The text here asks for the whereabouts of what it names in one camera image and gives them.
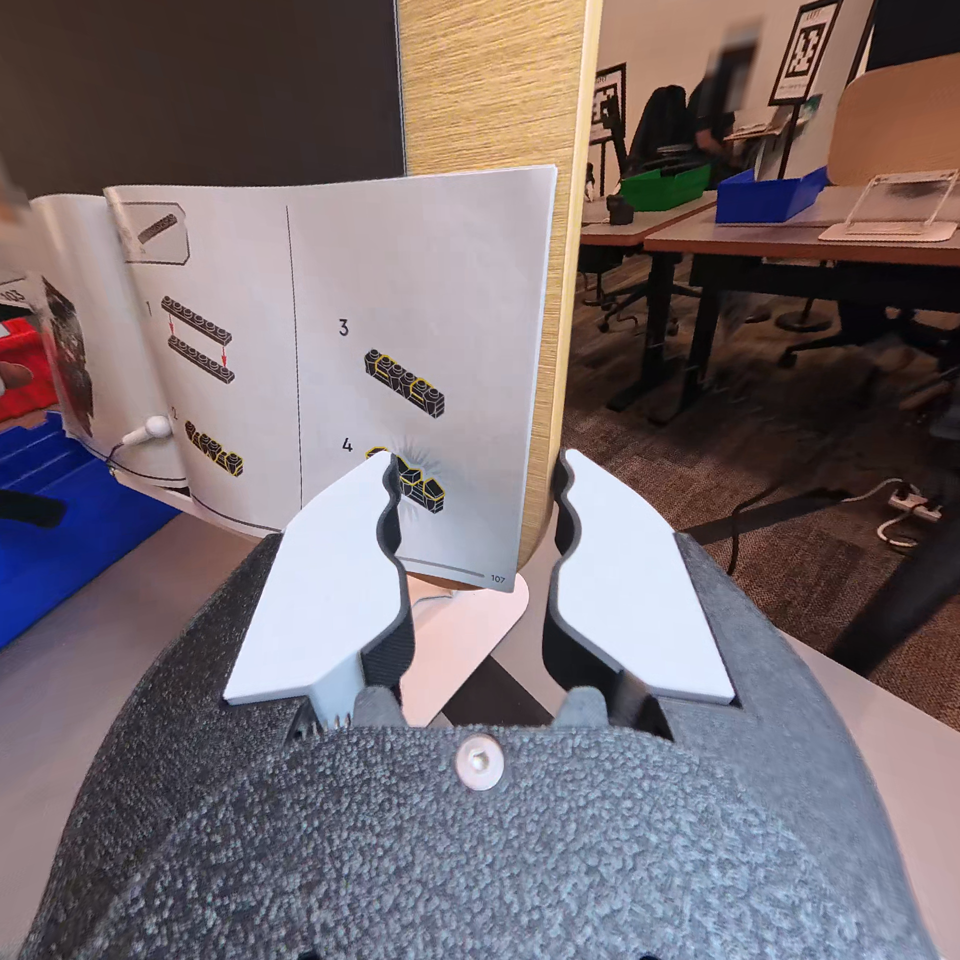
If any black white marker tag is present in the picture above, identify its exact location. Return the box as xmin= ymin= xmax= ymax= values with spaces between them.
xmin=770 ymin=0 xmax=846 ymax=108
xmin=591 ymin=63 xmax=630 ymax=145

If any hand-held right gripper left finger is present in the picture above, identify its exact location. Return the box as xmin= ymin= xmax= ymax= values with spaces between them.
xmin=222 ymin=450 xmax=417 ymax=721

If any black office chair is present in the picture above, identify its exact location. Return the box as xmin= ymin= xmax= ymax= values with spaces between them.
xmin=627 ymin=86 xmax=700 ymax=175

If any black tripod pole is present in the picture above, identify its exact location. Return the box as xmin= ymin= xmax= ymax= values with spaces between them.
xmin=830 ymin=488 xmax=960 ymax=679

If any small blue bin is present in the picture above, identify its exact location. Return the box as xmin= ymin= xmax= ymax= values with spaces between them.
xmin=714 ymin=165 xmax=831 ymax=228

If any white power strip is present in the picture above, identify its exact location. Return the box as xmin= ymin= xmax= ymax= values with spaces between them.
xmin=875 ymin=480 xmax=949 ymax=522

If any green plastic bin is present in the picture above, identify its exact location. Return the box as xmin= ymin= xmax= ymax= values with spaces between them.
xmin=618 ymin=162 xmax=715 ymax=213

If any tan chair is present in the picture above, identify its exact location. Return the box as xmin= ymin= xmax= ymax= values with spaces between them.
xmin=825 ymin=53 xmax=960 ymax=190

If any white booklet stand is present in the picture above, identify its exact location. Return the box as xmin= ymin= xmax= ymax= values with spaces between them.
xmin=818 ymin=168 xmax=960 ymax=243
xmin=105 ymin=413 xmax=535 ymax=730

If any black flat panel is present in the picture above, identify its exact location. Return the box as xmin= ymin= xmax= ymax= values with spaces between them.
xmin=0 ymin=0 xmax=406 ymax=199

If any blue plastic bin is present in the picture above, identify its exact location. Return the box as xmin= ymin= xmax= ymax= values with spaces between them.
xmin=0 ymin=413 xmax=184 ymax=649

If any lego instruction booklet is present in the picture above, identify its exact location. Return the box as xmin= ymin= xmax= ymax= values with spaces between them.
xmin=23 ymin=162 xmax=559 ymax=595

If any wooden top desk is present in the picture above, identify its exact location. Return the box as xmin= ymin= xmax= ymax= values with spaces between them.
xmin=576 ymin=192 xmax=721 ymax=415
xmin=642 ymin=203 xmax=960 ymax=429

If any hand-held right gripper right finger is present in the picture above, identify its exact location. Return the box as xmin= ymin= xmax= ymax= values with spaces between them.
xmin=540 ymin=447 xmax=739 ymax=736

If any red plastic bin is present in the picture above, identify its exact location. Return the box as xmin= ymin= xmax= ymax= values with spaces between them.
xmin=0 ymin=315 xmax=61 ymax=424

